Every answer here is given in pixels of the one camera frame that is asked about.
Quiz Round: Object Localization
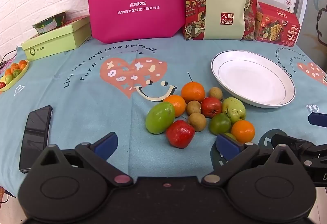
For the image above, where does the blue printed tablecloth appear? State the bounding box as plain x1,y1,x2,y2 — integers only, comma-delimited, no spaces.
0,35,327,199

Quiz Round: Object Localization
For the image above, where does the red apple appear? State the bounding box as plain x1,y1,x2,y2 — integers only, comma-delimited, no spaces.
166,120,195,149

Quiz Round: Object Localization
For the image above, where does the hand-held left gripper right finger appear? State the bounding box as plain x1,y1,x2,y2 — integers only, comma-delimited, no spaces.
202,133,304,187

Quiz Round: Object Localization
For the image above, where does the cartoon wall sticker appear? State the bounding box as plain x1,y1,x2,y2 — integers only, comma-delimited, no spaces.
311,0,327,47

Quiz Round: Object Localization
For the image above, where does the black cable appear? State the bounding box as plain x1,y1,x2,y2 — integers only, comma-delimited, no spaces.
0,48,19,69

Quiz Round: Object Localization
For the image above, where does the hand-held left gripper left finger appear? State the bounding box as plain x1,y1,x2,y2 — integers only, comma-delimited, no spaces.
31,132,134,187

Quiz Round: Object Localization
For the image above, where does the large oval green fruit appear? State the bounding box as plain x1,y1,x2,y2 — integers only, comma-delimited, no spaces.
145,102,176,134

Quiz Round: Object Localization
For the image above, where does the round dark green fruit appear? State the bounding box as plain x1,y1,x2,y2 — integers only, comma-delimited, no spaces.
209,113,232,136

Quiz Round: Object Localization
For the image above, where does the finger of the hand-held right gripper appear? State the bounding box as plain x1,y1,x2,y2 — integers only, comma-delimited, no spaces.
271,133,327,166
308,112,327,126

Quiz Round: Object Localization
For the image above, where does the red cracker box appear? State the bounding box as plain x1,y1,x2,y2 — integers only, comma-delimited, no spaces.
254,1,300,48

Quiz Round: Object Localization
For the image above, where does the yellow oval tray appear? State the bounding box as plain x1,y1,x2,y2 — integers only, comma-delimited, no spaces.
0,59,29,92

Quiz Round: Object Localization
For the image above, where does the black smartphone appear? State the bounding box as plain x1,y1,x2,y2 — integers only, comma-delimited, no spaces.
19,105,54,174

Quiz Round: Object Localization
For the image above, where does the heap of miniature fruits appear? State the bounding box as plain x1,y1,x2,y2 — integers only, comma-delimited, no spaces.
0,60,28,88

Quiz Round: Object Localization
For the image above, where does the orange with black stem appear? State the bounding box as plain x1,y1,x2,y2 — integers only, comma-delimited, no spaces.
181,72,206,102

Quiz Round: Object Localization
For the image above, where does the green instant noodle bowl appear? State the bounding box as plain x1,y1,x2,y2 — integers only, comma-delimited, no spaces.
32,11,69,35

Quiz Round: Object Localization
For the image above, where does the light green box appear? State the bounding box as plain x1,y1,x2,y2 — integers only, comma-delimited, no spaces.
21,20,92,62

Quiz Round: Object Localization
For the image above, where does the light green apple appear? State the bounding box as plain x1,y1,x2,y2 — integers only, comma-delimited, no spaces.
222,97,247,123

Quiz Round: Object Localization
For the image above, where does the white plate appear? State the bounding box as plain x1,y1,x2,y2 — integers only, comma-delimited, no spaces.
211,50,296,108

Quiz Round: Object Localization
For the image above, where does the brown kiwi bottom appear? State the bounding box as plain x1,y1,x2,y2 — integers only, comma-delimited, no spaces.
188,113,207,132

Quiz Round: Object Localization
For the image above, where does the red tomato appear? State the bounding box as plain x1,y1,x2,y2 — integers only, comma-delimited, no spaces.
201,97,223,118

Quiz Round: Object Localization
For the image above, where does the brown longan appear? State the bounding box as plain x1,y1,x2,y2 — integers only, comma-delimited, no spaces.
209,87,223,101
186,101,202,115

